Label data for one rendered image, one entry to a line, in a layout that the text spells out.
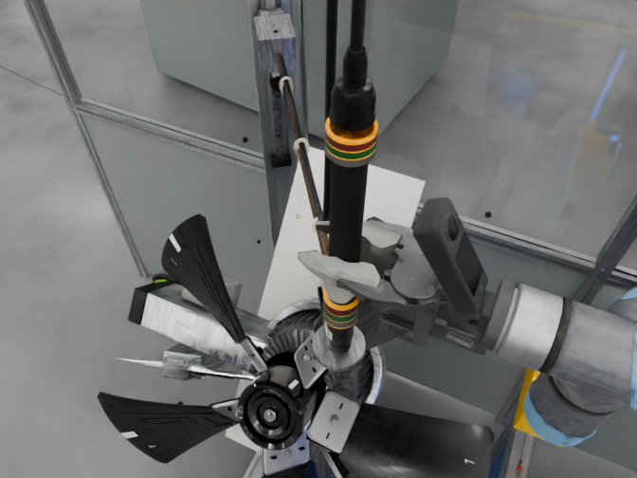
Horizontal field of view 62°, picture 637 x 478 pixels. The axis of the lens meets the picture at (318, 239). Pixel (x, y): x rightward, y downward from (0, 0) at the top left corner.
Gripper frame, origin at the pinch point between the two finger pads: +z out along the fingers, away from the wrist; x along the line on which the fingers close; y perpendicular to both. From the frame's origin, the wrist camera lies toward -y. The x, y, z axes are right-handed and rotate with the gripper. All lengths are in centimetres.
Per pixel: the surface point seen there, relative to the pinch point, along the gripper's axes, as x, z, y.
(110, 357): 30, 112, 164
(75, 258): 66, 163, 164
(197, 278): 8.5, 27.4, 32.9
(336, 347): -1.7, -3.2, 17.9
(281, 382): -0.8, 6.4, 37.8
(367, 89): -0.6, -4.3, -19.8
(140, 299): 9, 46, 51
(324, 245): 7.8, 2.7, 10.8
